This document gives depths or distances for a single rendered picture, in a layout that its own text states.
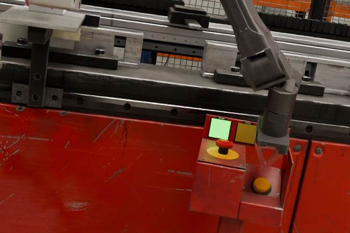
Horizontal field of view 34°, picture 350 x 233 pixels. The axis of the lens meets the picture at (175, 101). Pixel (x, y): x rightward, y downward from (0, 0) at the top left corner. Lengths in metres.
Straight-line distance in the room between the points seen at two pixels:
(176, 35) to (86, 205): 0.61
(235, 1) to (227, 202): 0.43
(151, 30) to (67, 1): 1.17
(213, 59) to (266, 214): 0.51
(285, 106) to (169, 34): 0.73
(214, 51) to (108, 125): 0.35
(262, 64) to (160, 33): 0.72
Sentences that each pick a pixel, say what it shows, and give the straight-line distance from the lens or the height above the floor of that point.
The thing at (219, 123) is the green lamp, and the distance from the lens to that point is 1.36.
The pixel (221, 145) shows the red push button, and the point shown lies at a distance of 1.27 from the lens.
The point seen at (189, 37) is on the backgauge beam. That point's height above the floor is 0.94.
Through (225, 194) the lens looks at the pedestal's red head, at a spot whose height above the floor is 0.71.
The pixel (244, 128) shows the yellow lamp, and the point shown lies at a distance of 1.36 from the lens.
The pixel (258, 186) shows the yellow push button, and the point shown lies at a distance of 1.31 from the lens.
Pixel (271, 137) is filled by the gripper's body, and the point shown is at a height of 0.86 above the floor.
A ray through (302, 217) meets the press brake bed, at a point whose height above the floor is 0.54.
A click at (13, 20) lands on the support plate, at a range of 1.32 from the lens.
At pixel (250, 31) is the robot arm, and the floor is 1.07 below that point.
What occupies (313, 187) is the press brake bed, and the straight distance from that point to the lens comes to 1.63.
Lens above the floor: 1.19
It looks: 14 degrees down
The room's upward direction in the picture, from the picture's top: 9 degrees clockwise
